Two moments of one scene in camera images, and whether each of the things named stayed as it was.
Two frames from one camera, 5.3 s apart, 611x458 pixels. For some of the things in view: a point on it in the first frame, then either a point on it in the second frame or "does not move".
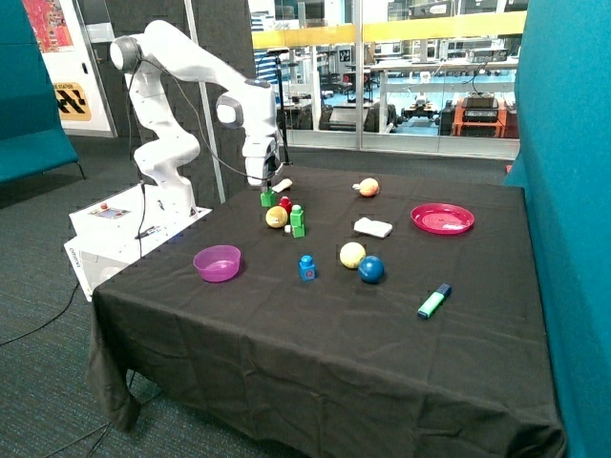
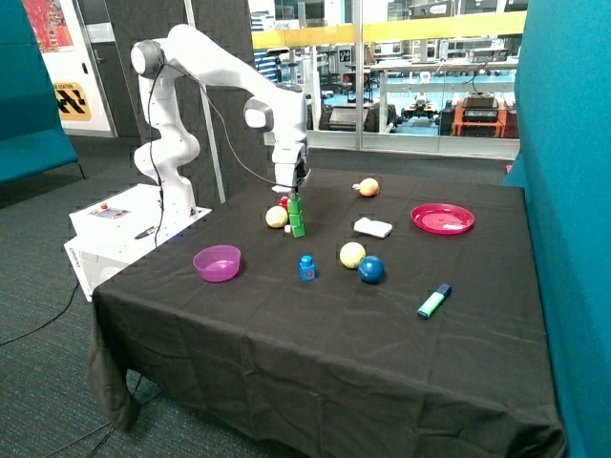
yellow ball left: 276,217 does not move
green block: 297,217 does not move
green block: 268,198 to 294,205
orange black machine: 480,115 does not move
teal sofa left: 32,139 does not move
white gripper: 261,149 to 284,156
